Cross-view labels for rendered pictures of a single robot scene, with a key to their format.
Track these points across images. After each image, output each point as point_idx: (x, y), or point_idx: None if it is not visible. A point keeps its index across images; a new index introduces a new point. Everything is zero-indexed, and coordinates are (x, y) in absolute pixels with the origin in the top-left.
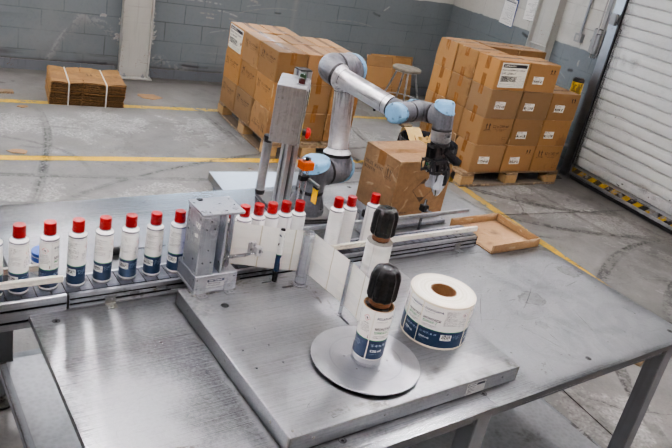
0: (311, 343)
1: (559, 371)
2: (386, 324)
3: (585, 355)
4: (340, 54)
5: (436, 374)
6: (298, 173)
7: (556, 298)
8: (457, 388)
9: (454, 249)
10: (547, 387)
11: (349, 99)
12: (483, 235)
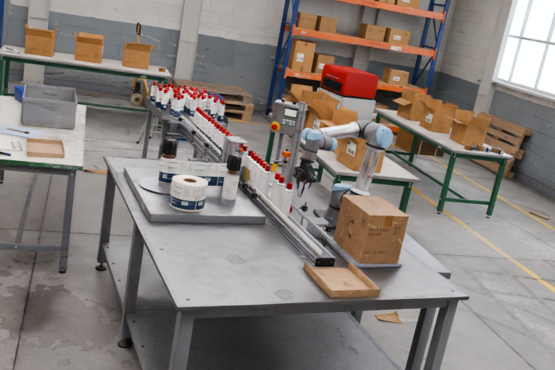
0: None
1: (152, 235)
2: (160, 162)
3: (164, 249)
4: (370, 121)
5: (150, 195)
6: (409, 238)
7: (236, 268)
8: (140, 197)
9: (303, 255)
10: (139, 227)
11: (366, 153)
12: (337, 276)
